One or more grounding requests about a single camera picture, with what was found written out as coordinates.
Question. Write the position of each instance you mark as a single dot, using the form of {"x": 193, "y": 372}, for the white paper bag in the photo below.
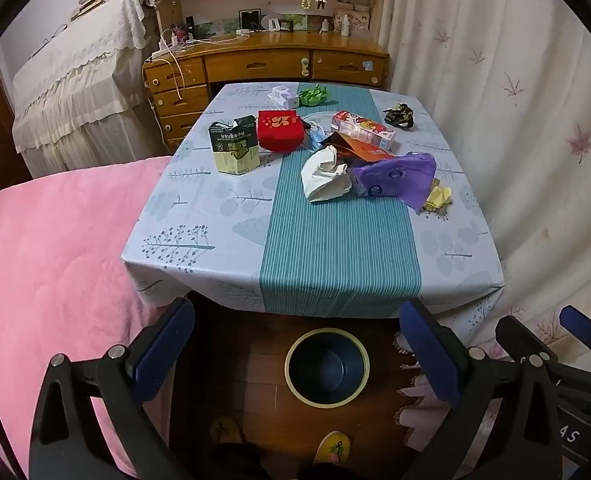
{"x": 325, "y": 180}

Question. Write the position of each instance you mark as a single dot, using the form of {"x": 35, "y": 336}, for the yellow paper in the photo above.
{"x": 438, "y": 199}

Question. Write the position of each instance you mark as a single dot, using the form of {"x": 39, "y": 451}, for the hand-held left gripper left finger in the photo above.
{"x": 168, "y": 340}

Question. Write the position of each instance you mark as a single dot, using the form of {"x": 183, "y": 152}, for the red and white carton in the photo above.
{"x": 360, "y": 127}

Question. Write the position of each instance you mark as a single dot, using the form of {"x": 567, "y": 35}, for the wooden desk with drawers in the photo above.
{"x": 255, "y": 62}

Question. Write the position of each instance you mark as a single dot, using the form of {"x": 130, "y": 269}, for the tall white bottle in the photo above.
{"x": 345, "y": 25}

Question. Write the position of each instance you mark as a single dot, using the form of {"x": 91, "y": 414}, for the red box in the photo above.
{"x": 280, "y": 130}

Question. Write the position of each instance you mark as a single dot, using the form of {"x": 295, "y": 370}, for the black photo frame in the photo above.
{"x": 249, "y": 19}

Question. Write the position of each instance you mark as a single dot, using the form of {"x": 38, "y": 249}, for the dark brown wrapper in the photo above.
{"x": 336, "y": 141}

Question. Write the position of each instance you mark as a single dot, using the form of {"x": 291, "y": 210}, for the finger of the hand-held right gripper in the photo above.
{"x": 583, "y": 327}
{"x": 518, "y": 335}

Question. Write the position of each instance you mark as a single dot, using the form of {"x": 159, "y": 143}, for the green and cream carton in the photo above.
{"x": 233, "y": 152}

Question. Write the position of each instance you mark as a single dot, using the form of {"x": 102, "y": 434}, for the pink blanket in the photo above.
{"x": 50, "y": 285}

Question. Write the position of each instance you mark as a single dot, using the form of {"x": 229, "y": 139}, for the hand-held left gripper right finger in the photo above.
{"x": 433, "y": 355}

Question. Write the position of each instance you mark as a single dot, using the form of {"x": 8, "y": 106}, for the wooden box with drawings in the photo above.
{"x": 353, "y": 17}

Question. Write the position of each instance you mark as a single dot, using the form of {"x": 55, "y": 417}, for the navy trash bin yellow rim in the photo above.
{"x": 325, "y": 370}

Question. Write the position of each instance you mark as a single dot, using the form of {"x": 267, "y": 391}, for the orange packet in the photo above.
{"x": 368, "y": 151}

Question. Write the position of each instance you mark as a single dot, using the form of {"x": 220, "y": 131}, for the white power strip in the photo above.
{"x": 163, "y": 52}

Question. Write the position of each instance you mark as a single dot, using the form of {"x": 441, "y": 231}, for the purple plastic bag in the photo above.
{"x": 395, "y": 175}

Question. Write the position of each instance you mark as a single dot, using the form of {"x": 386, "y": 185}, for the white leaf-print curtain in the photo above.
{"x": 500, "y": 110}

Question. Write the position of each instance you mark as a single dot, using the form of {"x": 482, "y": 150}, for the white and purple box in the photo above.
{"x": 283, "y": 96}

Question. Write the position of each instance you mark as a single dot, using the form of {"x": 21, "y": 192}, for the tree-print tablecloth with teal stripe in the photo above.
{"x": 200, "y": 220}

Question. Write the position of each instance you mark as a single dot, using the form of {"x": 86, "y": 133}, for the white lace-edged undercloth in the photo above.
{"x": 425, "y": 420}

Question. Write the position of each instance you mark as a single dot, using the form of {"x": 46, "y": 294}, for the green paper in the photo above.
{"x": 313, "y": 96}

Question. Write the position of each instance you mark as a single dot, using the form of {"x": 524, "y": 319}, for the white lace furniture cover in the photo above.
{"x": 75, "y": 100}

